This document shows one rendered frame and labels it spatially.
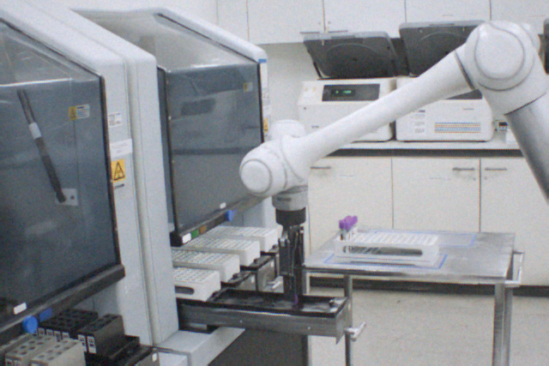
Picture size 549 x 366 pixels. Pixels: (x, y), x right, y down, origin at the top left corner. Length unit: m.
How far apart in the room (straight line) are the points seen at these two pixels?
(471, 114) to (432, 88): 2.31
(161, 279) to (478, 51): 0.92
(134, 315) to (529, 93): 0.99
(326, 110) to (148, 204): 2.48
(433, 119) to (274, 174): 2.50
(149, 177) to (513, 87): 0.85
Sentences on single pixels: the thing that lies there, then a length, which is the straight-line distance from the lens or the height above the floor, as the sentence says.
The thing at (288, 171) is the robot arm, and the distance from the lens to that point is 1.46.
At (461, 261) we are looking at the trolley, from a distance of 1.98.
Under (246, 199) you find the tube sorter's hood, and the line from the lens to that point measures 2.08.
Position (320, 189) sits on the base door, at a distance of 4.07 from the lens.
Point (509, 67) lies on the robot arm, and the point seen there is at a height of 1.38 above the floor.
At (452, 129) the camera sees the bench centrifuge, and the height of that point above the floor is 0.98.
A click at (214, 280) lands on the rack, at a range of 1.81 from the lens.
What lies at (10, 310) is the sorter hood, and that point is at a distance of 1.25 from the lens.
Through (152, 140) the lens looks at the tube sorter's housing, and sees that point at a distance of 1.63.
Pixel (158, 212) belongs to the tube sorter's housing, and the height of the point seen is 1.06.
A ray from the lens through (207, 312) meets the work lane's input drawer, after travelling 1.75.
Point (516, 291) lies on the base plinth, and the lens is 4.09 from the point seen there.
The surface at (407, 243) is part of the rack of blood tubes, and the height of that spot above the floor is 0.88.
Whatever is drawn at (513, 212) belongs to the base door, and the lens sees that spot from 3.91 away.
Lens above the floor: 1.42
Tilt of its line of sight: 9 degrees down
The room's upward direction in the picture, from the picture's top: 3 degrees counter-clockwise
